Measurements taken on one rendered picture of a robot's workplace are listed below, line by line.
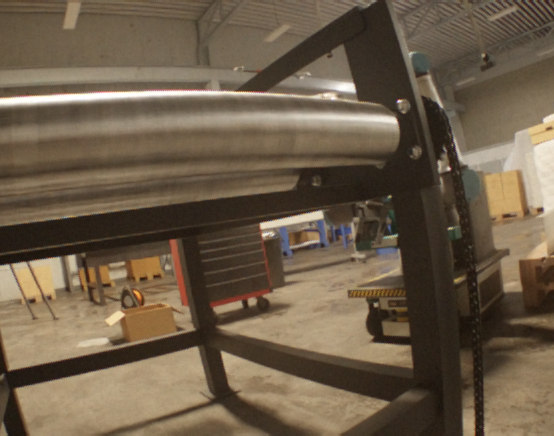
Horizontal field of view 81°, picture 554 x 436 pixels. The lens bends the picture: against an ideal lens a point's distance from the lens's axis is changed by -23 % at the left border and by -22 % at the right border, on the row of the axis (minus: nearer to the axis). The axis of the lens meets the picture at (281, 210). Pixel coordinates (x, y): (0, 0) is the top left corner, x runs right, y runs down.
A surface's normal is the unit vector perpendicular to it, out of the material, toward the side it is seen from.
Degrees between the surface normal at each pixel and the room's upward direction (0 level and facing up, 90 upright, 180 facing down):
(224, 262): 90
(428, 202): 90
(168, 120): 87
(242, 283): 90
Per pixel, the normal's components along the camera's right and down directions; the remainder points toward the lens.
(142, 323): 0.55, -0.14
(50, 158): 0.58, 0.39
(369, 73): -0.80, 0.11
